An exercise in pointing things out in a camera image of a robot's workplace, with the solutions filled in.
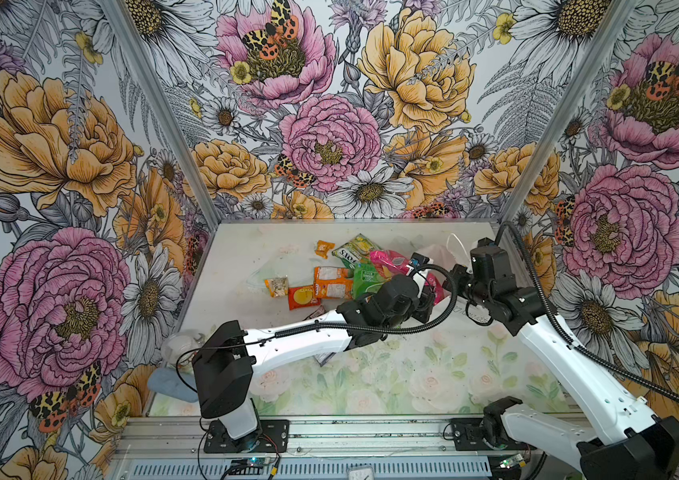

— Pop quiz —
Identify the pink chips bag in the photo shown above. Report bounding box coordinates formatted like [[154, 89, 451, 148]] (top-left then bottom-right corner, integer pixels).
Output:
[[369, 250, 447, 305]]

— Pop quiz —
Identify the green Lays chips bag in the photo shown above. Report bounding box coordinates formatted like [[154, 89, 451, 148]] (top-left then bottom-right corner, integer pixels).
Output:
[[353, 263, 387, 299]]

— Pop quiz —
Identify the white paper bag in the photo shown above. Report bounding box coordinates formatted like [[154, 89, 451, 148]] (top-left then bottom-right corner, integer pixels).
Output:
[[415, 232, 477, 273]]

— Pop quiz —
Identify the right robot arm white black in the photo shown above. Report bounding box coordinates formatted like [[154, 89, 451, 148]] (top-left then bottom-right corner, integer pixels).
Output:
[[447, 238, 679, 479]]

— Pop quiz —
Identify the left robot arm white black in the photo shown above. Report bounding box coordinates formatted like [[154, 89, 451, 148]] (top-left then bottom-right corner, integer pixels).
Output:
[[191, 275, 451, 443]]

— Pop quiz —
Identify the green Fox's spring tea bag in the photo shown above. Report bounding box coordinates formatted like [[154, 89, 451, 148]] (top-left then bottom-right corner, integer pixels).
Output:
[[331, 234, 381, 269]]

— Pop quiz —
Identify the orange Fox's fruits candy bag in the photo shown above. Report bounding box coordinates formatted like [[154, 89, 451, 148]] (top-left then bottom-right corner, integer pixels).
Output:
[[313, 266, 355, 299]]

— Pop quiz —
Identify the small orange biscuit packet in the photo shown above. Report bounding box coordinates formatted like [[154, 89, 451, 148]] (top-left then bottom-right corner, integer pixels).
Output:
[[314, 240, 335, 259]]

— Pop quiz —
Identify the red yellow snack packet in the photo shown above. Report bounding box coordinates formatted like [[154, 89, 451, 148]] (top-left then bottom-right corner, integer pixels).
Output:
[[287, 285, 321, 310]]

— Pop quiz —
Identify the purple snack packet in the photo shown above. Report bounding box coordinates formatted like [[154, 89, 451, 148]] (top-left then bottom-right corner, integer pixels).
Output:
[[305, 306, 335, 367]]

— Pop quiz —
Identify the clear orange cracker packet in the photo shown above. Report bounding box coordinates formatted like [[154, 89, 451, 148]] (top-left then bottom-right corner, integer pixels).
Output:
[[264, 277, 289, 298]]

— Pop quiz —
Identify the right green circuit board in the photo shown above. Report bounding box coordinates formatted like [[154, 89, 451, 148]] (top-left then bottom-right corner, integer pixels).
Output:
[[499, 453, 527, 469]]

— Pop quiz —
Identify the green circuit board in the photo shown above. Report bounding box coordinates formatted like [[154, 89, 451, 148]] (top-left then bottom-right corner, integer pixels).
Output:
[[223, 457, 275, 478], [499, 453, 527, 469]]

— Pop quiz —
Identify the blue sponge block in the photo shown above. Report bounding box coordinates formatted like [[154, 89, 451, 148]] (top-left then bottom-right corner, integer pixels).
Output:
[[147, 367, 198, 403]]

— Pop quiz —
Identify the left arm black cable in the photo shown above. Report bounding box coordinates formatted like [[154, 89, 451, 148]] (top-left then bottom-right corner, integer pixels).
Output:
[[173, 262, 459, 394]]

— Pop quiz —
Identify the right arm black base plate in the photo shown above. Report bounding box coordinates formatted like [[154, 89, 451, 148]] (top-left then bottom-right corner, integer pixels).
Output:
[[443, 417, 533, 452]]

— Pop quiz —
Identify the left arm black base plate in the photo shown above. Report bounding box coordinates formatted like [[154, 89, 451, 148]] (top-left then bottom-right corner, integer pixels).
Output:
[[202, 419, 290, 454]]

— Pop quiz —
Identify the white vented cable tray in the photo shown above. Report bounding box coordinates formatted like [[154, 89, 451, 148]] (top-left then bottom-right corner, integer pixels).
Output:
[[117, 456, 491, 479]]

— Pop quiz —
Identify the aluminium mounting rail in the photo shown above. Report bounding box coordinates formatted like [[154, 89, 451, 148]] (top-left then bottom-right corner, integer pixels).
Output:
[[113, 413, 599, 460]]

